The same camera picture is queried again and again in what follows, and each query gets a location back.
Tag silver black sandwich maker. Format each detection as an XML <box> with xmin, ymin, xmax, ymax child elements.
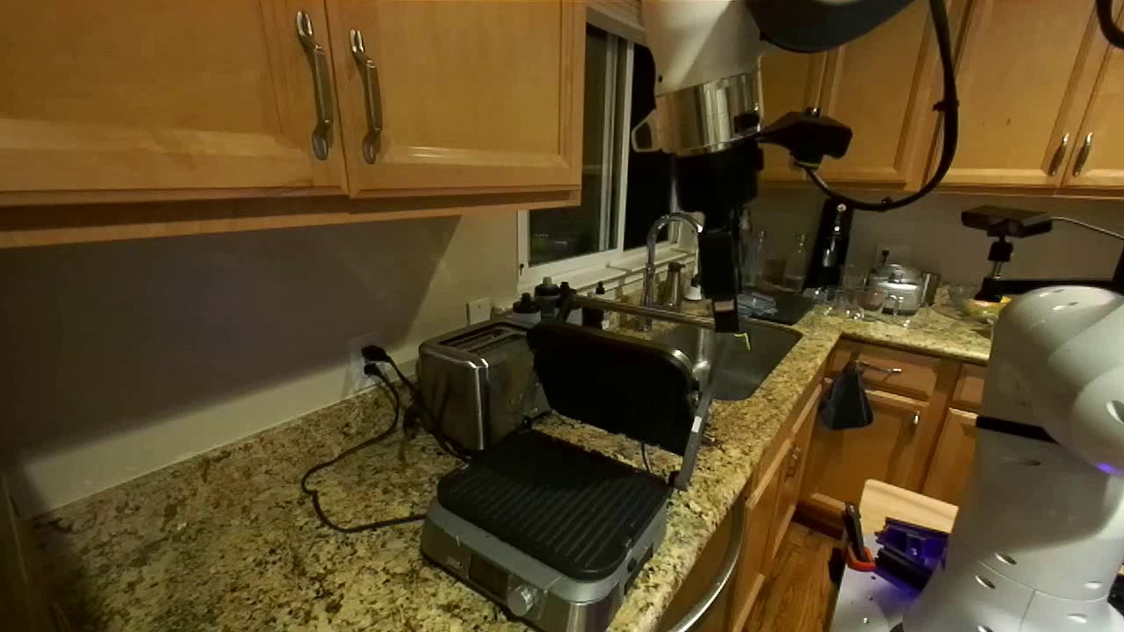
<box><xmin>422</xmin><ymin>324</ymin><xmax>709</xmax><ymax>632</ymax></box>

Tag silver kettle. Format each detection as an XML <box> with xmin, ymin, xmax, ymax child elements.
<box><xmin>860</xmin><ymin>251</ymin><xmax>929</xmax><ymax>315</ymax></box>

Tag black camera on stand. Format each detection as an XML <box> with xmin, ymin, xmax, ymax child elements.
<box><xmin>957</xmin><ymin>204</ymin><xmax>1053</xmax><ymax>301</ymax></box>

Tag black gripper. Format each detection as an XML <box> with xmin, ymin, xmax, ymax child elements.
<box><xmin>675</xmin><ymin>142</ymin><xmax>763</xmax><ymax>334</ymax></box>

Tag kitchen window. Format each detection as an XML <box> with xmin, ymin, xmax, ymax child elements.
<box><xmin>518</xmin><ymin>20</ymin><xmax>675</xmax><ymax>269</ymax></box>

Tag chrome kitchen faucet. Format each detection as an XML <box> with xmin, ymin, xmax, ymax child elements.
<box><xmin>644</xmin><ymin>211</ymin><xmax>701</xmax><ymax>310</ymax></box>

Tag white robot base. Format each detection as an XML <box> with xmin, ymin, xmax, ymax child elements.
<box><xmin>829</xmin><ymin>286</ymin><xmax>1124</xmax><ymax>632</ymax></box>

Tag black hanging oven mitt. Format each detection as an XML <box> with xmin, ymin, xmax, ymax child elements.
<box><xmin>819</xmin><ymin>362</ymin><xmax>875</xmax><ymax>432</ymax></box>

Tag wooden right upper cabinets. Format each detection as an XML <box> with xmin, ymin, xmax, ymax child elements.
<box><xmin>763</xmin><ymin>0</ymin><xmax>1124</xmax><ymax>197</ymax></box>

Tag wooden upper cabinet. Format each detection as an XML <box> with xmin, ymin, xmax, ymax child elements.
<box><xmin>0</xmin><ymin>0</ymin><xmax>587</xmax><ymax>251</ymax></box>

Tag stainless steel toaster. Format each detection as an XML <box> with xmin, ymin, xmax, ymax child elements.
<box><xmin>416</xmin><ymin>324</ymin><xmax>546</xmax><ymax>452</ymax></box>

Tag stainless steel sink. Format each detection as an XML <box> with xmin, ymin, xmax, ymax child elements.
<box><xmin>663</xmin><ymin>324</ymin><xmax>802</xmax><ymax>402</ymax></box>

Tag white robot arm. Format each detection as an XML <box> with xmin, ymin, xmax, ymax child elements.
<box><xmin>639</xmin><ymin>0</ymin><xmax>909</xmax><ymax>334</ymax></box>

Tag black power cable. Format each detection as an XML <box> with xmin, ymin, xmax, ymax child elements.
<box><xmin>299</xmin><ymin>340</ymin><xmax>433</xmax><ymax>537</ymax></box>

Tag wooden cabinets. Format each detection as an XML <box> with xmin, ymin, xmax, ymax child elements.
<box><xmin>652</xmin><ymin>334</ymin><xmax>989</xmax><ymax>632</ymax></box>
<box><xmin>763</xmin><ymin>0</ymin><xmax>1124</xmax><ymax>197</ymax></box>

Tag wooden lower cabinets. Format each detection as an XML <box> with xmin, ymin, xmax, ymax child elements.
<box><xmin>652</xmin><ymin>334</ymin><xmax>989</xmax><ymax>632</ymax></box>

